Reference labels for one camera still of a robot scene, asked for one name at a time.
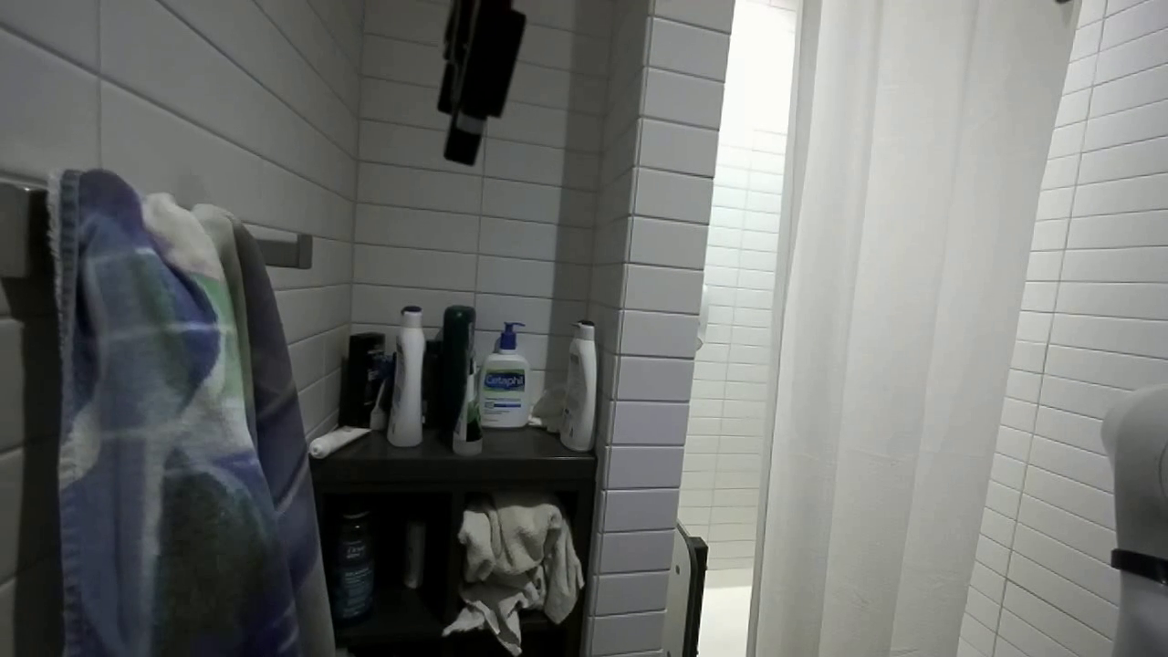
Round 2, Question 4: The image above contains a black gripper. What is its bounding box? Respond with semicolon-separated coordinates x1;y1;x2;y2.
436;0;534;172

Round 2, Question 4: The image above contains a blue striped towel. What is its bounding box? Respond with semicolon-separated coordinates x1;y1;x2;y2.
48;162;341;657

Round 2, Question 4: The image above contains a tall black bottle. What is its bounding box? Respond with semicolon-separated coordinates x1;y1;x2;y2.
436;302;479;450

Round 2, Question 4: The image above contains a tall white bottle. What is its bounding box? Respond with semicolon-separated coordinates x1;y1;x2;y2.
383;302;430;450

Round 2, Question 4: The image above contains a white pump lotion bottle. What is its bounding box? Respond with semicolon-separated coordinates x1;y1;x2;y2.
476;317;534;430

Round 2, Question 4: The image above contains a short black bottle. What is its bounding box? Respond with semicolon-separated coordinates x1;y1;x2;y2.
341;327;389;430

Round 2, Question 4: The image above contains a white curved bottle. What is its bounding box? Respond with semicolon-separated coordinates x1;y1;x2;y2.
560;317;602;456

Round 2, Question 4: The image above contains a white tube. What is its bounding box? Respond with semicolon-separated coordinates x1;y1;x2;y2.
302;423;374;463

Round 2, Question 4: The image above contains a black shelf unit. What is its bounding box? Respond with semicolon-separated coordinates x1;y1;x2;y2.
306;423;600;657

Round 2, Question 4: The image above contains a small grey bottle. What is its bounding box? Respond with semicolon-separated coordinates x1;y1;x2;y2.
403;519;427;593

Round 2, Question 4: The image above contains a crumpled white cloth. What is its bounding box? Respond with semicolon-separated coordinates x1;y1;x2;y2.
441;499;589;657

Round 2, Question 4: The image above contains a dark blue bottle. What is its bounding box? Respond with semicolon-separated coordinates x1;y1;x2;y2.
333;508;375;626

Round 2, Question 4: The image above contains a white shower curtain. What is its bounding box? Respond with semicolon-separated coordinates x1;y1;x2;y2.
745;0;1085;657

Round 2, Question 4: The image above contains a metal wall towel rack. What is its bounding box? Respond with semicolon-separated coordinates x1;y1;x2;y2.
0;173;318;288

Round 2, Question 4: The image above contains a black door handle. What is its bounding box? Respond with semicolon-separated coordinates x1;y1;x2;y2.
672;520;711;657

